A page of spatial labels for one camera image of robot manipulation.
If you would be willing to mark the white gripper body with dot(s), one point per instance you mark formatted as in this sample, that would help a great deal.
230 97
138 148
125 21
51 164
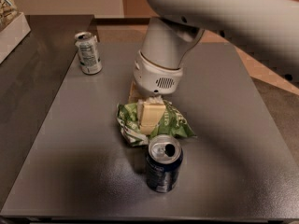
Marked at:
152 77

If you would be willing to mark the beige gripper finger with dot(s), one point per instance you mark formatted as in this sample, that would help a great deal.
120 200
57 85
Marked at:
134 95
149 113

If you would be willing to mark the green jalapeno chip bag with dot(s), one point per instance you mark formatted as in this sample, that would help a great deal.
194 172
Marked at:
172 123

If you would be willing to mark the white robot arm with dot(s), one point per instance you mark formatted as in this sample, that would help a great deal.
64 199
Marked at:
267 30

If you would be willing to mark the dark blue pepsi can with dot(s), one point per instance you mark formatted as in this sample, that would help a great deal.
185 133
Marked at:
163 160

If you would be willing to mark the silver soda can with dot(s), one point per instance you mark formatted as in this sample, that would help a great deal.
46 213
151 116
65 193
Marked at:
88 54

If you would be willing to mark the dark side counter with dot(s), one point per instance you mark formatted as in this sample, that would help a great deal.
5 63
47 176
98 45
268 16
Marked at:
30 78

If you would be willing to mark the white box with snacks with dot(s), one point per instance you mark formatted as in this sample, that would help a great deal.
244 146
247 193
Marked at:
13 27

